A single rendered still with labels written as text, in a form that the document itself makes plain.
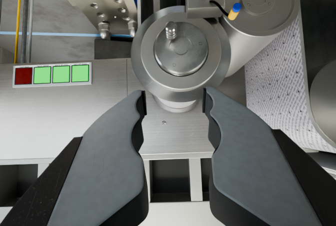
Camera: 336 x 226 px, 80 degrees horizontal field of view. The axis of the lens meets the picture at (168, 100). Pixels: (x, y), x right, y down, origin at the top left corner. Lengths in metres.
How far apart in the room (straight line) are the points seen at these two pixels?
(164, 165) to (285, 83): 0.46
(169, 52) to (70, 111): 0.47
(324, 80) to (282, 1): 0.13
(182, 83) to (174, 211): 0.45
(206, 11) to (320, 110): 0.21
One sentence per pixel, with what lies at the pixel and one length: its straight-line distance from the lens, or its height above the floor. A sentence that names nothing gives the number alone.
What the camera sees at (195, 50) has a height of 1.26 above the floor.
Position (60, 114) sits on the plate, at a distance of 0.71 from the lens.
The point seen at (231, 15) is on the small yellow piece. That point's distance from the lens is 0.26.
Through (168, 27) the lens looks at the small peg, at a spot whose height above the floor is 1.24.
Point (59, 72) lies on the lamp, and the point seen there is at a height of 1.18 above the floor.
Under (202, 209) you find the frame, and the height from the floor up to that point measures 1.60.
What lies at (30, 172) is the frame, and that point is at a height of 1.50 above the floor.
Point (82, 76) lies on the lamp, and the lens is 0.68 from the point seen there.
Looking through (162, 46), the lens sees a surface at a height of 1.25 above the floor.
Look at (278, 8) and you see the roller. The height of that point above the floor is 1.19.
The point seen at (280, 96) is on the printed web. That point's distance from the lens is 0.41.
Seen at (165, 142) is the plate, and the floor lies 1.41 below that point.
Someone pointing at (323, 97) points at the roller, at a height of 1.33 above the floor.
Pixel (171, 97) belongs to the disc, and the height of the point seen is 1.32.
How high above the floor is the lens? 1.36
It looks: 7 degrees down
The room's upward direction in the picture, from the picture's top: 178 degrees clockwise
